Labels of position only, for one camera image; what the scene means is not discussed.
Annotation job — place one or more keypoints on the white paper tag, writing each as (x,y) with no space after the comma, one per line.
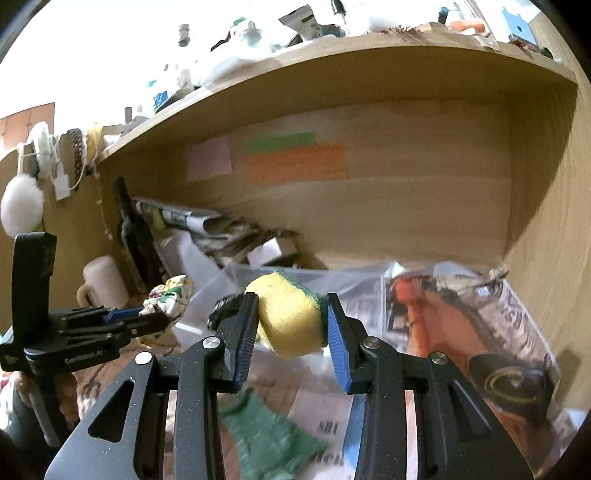
(62,182)

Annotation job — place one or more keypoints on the black round object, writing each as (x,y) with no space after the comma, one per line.
(510,381)

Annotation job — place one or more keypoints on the dark glass bottle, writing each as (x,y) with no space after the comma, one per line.
(136,244)

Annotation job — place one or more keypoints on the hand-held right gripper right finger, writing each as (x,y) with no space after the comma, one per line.
(337,350)

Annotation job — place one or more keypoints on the yellow sponge with green scourer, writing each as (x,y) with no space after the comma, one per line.
(290,318)

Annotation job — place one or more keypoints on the white fluffy pompom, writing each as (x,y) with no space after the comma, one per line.
(21,205)

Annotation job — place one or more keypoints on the blue plastic card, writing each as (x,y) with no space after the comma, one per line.
(519,25)

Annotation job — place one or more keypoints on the wooden shelf unit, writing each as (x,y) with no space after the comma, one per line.
(351,152)

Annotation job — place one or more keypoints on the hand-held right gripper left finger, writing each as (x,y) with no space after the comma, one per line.
(242,350)

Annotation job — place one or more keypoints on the pink sticky note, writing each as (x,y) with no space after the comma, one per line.
(208,158)

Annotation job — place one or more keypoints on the clear plastic container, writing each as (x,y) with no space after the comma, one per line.
(295,295)

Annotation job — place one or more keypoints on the stack of papers and boxes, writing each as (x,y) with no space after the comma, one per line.
(184,217)

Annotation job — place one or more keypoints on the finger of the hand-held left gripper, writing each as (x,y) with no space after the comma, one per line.
(134,323)

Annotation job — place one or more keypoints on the floral patterned cloth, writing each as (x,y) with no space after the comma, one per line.
(168,297)

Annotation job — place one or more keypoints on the green knitted cloth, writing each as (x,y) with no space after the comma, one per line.
(270,438)

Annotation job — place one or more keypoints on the white ribbed mug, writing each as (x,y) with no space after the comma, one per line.
(102,282)

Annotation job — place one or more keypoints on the newspaper sheet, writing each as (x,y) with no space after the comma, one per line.
(461,350)

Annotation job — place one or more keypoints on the green sticky note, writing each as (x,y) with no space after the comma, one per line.
(280,142)

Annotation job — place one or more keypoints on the orange sticky note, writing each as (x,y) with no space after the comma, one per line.
(295,164)

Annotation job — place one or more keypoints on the small white cardboard box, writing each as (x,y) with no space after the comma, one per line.
(270,251)

